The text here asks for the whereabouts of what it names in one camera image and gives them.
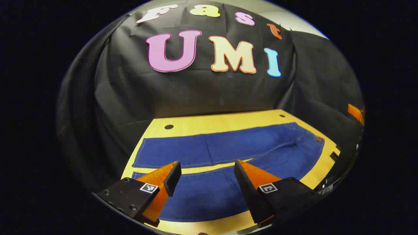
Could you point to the blue denim jeans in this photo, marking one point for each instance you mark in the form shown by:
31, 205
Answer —
228, 147

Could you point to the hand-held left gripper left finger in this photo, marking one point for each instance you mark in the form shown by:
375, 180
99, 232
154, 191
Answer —
173, 179

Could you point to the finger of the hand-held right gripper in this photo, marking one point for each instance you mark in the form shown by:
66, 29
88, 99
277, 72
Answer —
354, 112

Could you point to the black backdrop cloth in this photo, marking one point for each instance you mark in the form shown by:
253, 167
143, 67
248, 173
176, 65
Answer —
196, 94

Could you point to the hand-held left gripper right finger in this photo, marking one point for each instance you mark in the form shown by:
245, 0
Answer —
248, 192

